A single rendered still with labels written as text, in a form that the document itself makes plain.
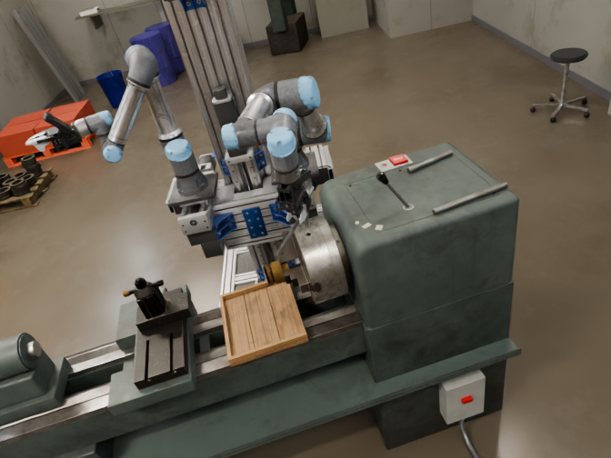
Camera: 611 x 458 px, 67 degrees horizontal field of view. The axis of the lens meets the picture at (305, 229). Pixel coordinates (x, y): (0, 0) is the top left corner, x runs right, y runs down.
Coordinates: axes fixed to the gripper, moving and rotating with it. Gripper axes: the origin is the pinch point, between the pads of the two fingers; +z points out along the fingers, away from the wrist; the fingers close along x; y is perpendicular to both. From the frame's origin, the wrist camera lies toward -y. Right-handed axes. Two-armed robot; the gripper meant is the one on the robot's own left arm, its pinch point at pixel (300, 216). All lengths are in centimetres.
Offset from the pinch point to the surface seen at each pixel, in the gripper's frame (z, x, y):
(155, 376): 36, -41, 52
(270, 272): 25.9, -13.1, 7.2
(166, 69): 273, -446, -490
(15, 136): 216, -503, -231
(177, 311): 36, -46, 26
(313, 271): 18.8, 4.6, 7.7
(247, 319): 48, -24, 17
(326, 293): 28.7, 9.0, 9.3
